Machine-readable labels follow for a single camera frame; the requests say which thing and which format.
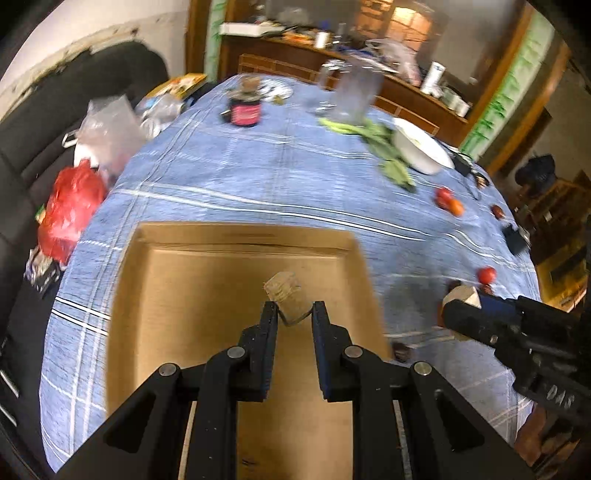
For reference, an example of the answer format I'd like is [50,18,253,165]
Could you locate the black shiny packets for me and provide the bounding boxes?
[25,247,63,296]

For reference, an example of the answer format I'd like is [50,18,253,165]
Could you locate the colourful printed packet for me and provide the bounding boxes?
[150,73,208,100]

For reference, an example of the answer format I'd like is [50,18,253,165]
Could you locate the white cylindrical bottle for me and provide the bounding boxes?
[420,62,446,93]

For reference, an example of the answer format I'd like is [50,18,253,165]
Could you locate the red plastic bag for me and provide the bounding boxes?
[37,159,109,265]

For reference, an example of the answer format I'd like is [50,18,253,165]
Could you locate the translucent plastic bag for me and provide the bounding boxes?
[365,39,423,86]

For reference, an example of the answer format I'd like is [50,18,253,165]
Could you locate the green leaf print panel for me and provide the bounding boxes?
[459,9,571,160]

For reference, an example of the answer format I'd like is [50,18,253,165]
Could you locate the dark bag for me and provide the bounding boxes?
[515,154,557,188]

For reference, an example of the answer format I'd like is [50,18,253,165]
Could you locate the flat white box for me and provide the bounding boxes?
[219,21,284,37]

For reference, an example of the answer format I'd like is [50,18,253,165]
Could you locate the clear plastic bag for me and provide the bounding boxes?
[74,95,148,178]

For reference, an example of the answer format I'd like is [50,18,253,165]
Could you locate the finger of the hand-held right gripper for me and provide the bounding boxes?
[442,300,513,354]
[479,295,522,321]

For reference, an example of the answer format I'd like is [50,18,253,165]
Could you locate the green leafy vegetable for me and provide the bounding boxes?
[318,117,416,191]

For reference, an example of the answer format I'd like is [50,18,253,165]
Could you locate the wooden cabinet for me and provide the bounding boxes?
[187,0,573,176]

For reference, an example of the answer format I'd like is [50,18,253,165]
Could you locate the beige cube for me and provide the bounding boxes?
[441,285,482,341]
[263,272,309,326]

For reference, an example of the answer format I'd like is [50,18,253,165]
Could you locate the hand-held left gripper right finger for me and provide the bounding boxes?
[312,301,539,480]

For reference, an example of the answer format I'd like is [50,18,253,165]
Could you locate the dark jar with red label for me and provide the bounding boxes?
[226,76,264,127]

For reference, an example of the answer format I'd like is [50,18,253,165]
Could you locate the clear glass pitcher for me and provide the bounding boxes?
[316,60,384,125]

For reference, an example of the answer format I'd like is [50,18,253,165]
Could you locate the white bowl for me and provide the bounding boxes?
[392,117,455,175]

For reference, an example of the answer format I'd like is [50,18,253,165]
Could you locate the black sofa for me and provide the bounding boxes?
[0,39,169,480]

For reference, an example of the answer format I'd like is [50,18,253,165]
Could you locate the white saucer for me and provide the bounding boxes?
[256,85,294,100]

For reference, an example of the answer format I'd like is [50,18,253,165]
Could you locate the small black box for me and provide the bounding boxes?
[502,223,531,254]

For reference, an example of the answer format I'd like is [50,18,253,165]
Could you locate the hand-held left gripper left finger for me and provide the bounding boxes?
[58,301,280,480]

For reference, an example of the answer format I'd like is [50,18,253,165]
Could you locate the cardboard box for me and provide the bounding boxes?
[105,222,393,480]

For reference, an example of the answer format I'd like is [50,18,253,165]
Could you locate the white tins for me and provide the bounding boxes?
[441,85,472,116]

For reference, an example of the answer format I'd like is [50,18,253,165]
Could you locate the blue plaid tablecloth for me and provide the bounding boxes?
[39,74,541,474]

